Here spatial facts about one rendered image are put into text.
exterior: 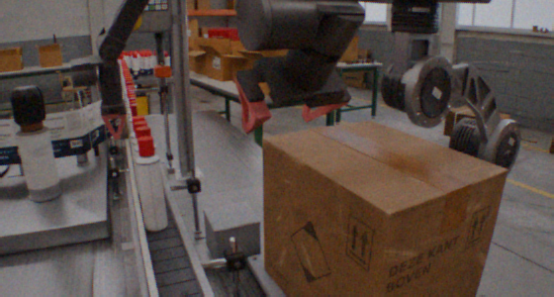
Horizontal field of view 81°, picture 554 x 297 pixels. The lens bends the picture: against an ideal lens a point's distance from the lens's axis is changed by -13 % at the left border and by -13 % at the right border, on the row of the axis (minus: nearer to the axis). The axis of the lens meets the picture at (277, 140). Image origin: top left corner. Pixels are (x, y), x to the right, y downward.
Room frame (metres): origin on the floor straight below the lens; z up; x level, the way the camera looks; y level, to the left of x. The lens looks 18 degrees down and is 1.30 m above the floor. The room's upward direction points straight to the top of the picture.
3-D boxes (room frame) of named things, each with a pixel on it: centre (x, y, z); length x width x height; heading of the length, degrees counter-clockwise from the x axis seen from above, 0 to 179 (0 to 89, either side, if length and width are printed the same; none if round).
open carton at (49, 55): (5.55, 3.61, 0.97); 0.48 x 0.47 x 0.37; 34
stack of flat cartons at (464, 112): (4.19, -2.49, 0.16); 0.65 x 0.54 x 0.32; 36
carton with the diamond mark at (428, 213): (0.52, -0.15, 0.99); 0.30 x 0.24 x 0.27; 28
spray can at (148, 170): (0.70, 0.27, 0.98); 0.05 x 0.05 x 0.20
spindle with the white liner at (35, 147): (0.83, 0.63, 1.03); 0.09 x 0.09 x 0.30
